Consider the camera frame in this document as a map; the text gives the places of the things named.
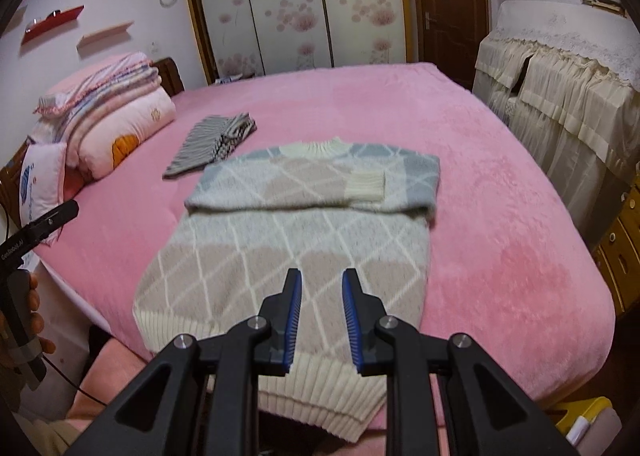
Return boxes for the cartoon print folded quilt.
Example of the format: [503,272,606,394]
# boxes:
[65,86,177,182]

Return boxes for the person's left hand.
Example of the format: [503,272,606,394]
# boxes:
[27,273,57,356]

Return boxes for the person's beige pants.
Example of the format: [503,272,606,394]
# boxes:
[20,406,106,456]

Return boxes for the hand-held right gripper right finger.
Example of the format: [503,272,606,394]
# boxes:
[341,268,578,456]

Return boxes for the red wall shelf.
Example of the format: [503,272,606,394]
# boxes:
[21,6,85,43]

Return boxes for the cream ruffled furniture cover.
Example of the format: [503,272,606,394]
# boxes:
[472,0,640,247]

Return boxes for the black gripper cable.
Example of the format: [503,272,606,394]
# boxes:
[42,356,108,407]

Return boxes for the floral sliding door wardrobe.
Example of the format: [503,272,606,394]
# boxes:
[179,0,407,86]

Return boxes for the wooden drawer chest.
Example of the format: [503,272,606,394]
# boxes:
[592,171,640,317]

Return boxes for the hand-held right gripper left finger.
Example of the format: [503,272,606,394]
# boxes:
[65,268,303,456]

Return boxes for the dark wooden headboard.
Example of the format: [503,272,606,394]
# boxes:
[150,57,185,97]

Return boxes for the embroidered white cushion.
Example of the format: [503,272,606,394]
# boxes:
[20,143,68,237]

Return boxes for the white lace cloth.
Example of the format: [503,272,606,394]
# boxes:
[495,0,640,102]

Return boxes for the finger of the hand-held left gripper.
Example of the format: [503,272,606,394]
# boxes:
[22,200,80,249]

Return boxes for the pink fleece blanket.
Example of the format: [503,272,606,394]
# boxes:
[37,62,616,432]

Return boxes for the pink bed base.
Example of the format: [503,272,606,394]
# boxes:
[70,336,571,456]

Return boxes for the pink wall shelf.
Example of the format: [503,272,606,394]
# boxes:
[77,21,135,53]

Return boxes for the striped folded garment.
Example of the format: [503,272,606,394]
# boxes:
[162,112,257,180]

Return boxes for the yellow plastic stool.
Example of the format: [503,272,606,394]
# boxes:
[552,396,613,442]

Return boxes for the stack of folded quilts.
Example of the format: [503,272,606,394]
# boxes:
[30,63,163,147]

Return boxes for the diamond pattern knit sweater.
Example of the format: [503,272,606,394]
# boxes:
[132,136,442,442]

